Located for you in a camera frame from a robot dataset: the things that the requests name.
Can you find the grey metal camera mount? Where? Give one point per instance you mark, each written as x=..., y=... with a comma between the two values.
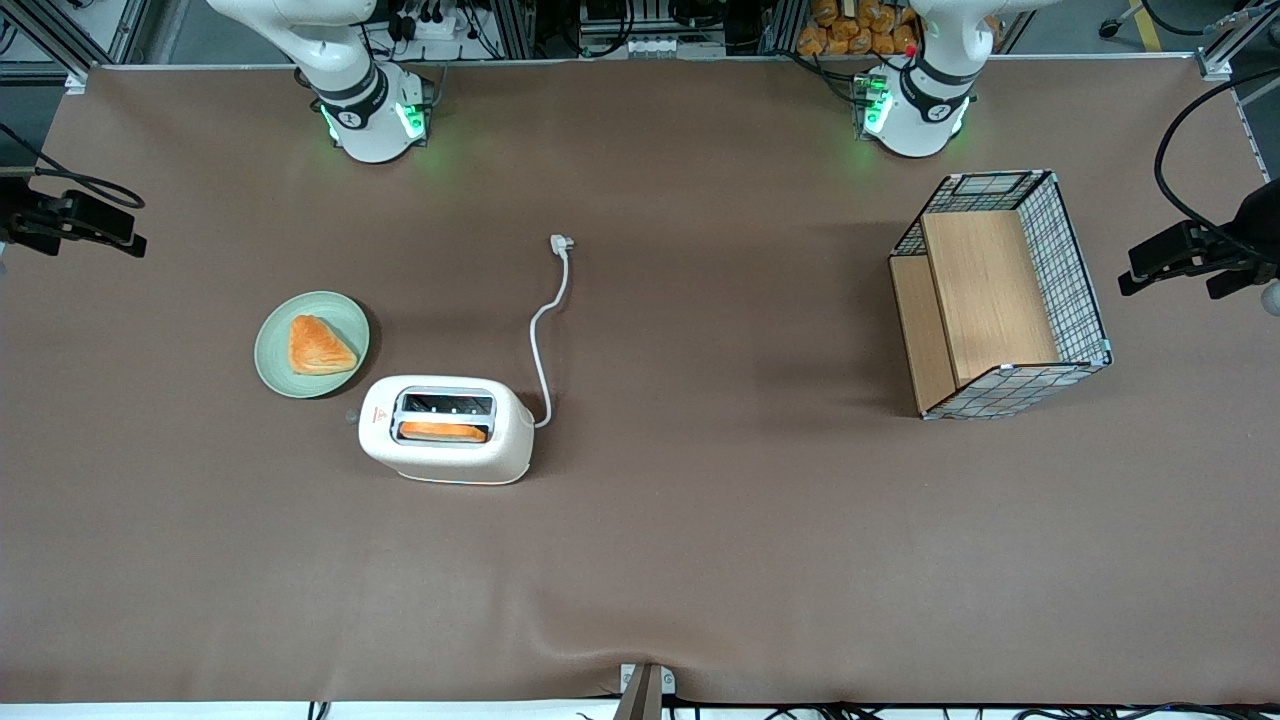
x=646, y=690

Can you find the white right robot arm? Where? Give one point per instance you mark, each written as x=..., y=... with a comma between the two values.
x=350, y=70

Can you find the white power strip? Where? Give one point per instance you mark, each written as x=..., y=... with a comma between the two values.
x=655, y=46

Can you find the pale green round plate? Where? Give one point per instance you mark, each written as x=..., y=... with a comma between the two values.
x=275, y=365

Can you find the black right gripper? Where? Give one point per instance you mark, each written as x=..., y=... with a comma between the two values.
x=22, y=220

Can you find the orange toast slice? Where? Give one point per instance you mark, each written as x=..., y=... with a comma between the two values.
x=442, y=432

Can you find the triangular orange puff pastry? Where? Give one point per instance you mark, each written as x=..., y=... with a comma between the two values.
x=318, y=347

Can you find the bag of orange buns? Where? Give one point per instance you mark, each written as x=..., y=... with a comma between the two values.
x=850, y=30

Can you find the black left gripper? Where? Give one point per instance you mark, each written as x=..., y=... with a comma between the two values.
x=1253, y=236

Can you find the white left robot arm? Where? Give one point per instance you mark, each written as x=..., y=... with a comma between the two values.
x=925, y=90

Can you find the light wooden stepped shelf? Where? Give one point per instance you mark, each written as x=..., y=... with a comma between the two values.
x=985, y=290

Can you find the aluminium frame profile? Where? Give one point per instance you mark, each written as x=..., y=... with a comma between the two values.
x=1215, y=45
x=60, y=40

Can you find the white two-slot toaster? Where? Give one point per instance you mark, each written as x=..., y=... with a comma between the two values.
x=445, y=462

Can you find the brown table cover mat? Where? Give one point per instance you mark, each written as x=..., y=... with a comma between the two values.
x=700, y=560

